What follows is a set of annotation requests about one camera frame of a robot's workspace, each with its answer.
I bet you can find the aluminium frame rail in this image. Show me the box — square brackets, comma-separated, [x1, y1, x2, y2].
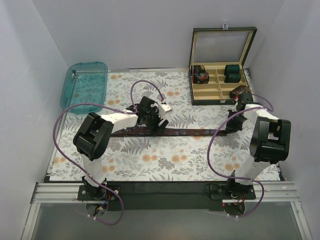
[22, 181, 312, 240]

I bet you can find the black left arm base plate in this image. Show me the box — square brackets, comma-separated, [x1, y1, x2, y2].
[77, 184, 119, 201]

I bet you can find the brown patterned rolled tie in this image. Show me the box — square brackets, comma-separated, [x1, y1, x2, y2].
[229, 85, 251, 99]

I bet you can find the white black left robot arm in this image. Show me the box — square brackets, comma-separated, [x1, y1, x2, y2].
[73, 96, 172, 200]

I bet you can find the dark green tie box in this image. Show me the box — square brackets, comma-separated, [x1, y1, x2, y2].
[188, 24, 258, 106]

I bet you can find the teal transparent plastic tray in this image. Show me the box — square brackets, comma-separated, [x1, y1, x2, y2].
[60, 61, 108, 114]

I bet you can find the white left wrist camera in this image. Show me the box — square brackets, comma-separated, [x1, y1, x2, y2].
[158, 103, 173, 119]

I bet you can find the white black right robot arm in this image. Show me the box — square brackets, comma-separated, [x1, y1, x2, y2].
[224, 91, 291, 199]

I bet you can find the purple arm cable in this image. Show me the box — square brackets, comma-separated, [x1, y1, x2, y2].
[207, 93, 275, 219]
[53, 80, 167, 226]

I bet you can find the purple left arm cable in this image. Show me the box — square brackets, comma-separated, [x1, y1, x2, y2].
[53, 80, 167, 226]

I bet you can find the dark green rolled tie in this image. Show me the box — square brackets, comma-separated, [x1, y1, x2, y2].
[224, 64, 240, 76]
[224, 73, 242, 83]

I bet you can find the floral patterned table mat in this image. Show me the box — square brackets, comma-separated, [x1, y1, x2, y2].
[49, 71, 281, 182]

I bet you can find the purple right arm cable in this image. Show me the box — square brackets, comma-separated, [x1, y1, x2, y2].
[207, 93, 275, 219]

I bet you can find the brown blue floral tie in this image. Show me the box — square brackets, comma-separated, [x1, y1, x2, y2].
[111, 126, 216, 137]

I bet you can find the dark floral rolled tie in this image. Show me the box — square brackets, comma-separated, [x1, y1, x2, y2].
[192, 72, 210, 84]
[191, 65, 206, 74]

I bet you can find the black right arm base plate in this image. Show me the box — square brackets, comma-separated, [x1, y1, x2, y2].
[204, 182, 256, 200]

